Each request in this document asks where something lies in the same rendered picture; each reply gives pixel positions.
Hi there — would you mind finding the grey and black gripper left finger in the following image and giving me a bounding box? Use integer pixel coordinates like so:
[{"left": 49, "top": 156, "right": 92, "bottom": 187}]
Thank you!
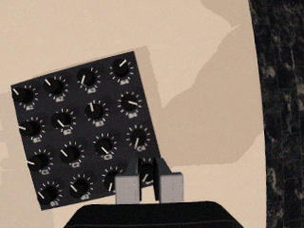
[{"left": 115, "top": 159, "right": 142, "bottom": 204}]

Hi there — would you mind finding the black knob box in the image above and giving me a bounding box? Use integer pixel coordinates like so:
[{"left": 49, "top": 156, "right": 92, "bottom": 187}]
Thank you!
[{"left": 10, "top": 51, "right": 161, "bottom": 211}]

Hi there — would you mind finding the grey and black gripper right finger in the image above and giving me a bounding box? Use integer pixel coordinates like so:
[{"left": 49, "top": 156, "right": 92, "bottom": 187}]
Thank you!
[{"left": 153, "top": 158, "right": 184, "bottom": 203}]

